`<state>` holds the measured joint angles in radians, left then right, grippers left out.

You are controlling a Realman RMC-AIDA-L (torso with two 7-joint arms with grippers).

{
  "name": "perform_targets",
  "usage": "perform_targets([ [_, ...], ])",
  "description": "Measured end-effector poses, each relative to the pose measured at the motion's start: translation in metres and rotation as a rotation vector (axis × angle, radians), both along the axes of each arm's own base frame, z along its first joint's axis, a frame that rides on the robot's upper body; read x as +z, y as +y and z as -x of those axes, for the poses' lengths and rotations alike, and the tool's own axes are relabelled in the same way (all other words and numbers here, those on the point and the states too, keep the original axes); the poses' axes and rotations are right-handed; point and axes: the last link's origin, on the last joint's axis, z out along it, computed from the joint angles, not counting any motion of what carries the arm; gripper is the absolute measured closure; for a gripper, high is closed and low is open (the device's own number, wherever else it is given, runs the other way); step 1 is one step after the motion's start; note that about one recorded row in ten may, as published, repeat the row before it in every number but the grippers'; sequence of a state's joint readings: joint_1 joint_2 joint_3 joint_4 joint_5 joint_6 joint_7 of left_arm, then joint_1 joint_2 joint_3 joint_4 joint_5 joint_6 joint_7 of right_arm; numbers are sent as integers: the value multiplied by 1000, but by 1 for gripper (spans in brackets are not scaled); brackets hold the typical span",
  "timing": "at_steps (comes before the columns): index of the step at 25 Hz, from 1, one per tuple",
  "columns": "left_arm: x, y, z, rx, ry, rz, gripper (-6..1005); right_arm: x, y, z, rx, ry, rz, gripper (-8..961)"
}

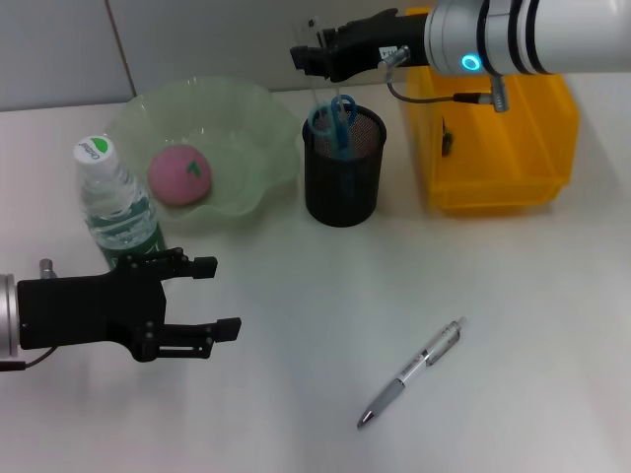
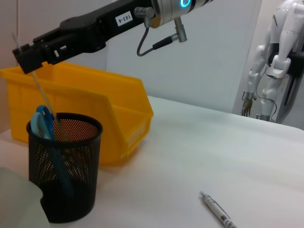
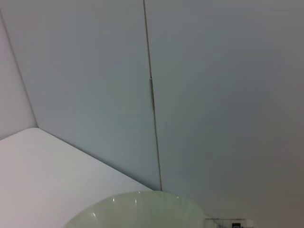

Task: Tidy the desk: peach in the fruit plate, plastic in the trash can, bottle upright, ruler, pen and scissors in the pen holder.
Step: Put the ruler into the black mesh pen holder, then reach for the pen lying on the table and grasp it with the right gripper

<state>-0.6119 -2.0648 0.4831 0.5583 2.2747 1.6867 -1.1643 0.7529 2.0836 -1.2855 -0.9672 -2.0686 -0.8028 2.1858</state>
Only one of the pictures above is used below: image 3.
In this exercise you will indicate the pale green wavy fruit bowl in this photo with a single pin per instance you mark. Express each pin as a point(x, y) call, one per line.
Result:
point(142, 211)

